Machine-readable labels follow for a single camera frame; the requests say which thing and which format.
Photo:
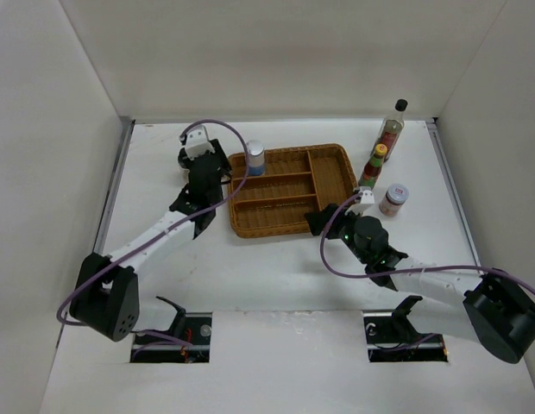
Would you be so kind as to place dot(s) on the short red-labelled jar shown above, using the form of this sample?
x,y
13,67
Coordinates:
x,y
395,197

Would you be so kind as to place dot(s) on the yellow-capped red sauce bottle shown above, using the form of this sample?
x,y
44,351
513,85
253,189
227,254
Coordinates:
x,y
373,167

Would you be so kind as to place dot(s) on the tall black-capped sauce bottle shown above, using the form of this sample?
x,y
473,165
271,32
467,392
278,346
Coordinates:
x,y
392,127

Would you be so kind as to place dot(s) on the brown wicker divided basket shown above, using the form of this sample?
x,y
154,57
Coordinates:
x,y
296,181

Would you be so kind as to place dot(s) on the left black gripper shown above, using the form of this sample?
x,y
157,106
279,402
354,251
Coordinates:
x,y
225,168

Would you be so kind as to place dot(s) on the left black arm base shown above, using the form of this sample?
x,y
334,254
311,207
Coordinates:
x,y
181,328

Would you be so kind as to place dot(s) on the black-capped shaker blue label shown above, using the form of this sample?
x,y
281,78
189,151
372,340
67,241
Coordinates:
x,y
256,158

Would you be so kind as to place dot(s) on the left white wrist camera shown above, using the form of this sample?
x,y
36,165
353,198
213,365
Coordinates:
x,y
196,142

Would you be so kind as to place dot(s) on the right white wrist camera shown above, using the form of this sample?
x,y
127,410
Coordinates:
x,y
365,198

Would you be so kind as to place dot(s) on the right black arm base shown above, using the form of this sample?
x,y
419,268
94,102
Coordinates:
x,y
391,338

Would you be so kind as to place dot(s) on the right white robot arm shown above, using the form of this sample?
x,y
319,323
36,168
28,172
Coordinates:
x,y
480,304

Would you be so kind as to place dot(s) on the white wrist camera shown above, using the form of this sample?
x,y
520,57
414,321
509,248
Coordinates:
x,y
196,142
365,198

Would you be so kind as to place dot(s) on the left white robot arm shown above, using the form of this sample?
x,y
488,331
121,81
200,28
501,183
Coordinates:
x,y
107,297

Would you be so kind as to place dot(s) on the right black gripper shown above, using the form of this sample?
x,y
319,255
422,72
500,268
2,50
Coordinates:
x,y
317,220

